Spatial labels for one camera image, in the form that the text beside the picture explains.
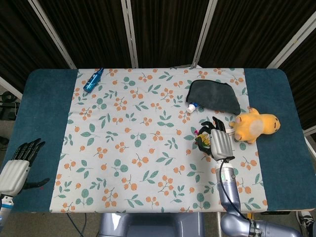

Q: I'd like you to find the yellow green feather shuttlecock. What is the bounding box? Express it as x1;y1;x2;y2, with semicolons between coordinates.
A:
194;128;212;149

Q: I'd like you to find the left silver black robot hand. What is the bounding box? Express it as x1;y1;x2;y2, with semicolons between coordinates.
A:
0;138;51;197

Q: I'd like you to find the blue floor cable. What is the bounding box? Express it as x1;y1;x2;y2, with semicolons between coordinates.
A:
66;213;84;237

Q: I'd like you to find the dark blue felt table cover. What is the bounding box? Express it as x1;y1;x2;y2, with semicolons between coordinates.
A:
7;68;306;214

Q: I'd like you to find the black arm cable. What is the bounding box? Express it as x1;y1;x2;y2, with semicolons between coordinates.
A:
218;159;250;220

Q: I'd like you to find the blue spray bottle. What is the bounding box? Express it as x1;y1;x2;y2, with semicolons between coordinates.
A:
82;68;104;93

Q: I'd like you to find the blue-grey robot torso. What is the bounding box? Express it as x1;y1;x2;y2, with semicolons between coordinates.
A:
98;212;205;237

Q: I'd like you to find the yellow plush toy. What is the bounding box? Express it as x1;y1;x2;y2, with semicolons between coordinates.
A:
228;107;281;144

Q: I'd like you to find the white-capped blue tube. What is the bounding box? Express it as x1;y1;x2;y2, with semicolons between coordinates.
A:
186;102;199;114

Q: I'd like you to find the dark screen panel white frame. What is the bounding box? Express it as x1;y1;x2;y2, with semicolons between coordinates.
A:
32;0;139;70
120;0;218;69
192;0;316;69
0;0;77;99
266;14;316;134

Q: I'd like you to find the dark grey folded cloth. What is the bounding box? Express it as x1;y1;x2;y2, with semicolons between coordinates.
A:
185;79;241;116

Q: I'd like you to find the black white sneaker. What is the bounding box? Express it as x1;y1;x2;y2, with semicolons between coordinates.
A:
297;211;316;229

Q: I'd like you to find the floral orange-berry tablecloth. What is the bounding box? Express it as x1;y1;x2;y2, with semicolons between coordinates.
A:
49;67;269;213

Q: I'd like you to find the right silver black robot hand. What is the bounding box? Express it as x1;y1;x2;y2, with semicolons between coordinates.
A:
195;116;236;162

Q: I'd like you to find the black floor equipment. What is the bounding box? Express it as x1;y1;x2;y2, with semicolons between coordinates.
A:
0;91;20;119

